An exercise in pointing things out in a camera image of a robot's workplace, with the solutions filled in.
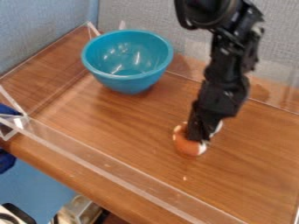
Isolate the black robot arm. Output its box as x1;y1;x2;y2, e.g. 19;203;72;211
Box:
174;0;264;143

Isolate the blue bowl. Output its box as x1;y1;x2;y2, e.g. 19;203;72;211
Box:
80;30;174;95

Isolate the clear acrylic barrier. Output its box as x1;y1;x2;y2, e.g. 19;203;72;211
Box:
0;25;299;224

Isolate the blue clamp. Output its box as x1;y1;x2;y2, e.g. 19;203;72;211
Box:
0;103;21;175

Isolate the clear plastic container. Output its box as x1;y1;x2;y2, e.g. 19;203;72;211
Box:
57;194;103;224

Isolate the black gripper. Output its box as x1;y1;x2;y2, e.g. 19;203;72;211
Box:
186;69;250;141

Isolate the black and white object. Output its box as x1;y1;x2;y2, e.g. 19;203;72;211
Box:
0;203;36;224

